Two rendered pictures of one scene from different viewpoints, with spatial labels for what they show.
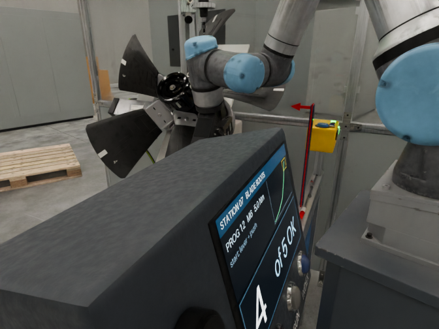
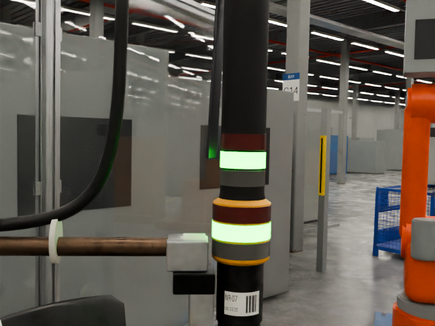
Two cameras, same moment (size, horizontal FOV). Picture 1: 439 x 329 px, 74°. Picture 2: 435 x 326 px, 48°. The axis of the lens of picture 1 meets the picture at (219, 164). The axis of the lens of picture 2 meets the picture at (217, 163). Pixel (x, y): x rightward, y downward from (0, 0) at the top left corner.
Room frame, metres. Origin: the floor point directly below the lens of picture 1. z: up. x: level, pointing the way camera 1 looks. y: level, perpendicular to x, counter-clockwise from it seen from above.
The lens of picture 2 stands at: (0.97, 0.41, 1.63)
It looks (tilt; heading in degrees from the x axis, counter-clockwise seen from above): 3 degrees down; 276
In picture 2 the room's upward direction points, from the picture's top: 1 degrees clockwise
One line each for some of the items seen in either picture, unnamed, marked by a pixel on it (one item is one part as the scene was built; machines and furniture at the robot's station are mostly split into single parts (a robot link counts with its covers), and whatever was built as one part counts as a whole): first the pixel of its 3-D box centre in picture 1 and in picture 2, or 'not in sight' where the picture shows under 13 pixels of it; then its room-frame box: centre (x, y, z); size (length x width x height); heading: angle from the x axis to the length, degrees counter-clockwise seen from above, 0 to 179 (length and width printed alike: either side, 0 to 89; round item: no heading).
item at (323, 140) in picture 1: (322, 136); not in sight; (1.10, -0.40, 1.02); 0.16 x 0.10 x 0.11; 155
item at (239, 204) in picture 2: not in sight; (241, 228); (0.98, 0.05, 1.56); 0.04 x 0.04 x 0.05
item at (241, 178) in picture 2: not in sight; (242, 176); (0.98, 0.05, 1.60); 0.03 x 0.03 x 0.01
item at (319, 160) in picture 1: (319, 160); not in sight; (1.10, -0.40, 0.92); 0.03 x 0.03 x 0.12; 65
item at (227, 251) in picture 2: not in sight; (241, 245); (0.98, 0.05, 1.54); 0.04 x 0.04 x 0.01
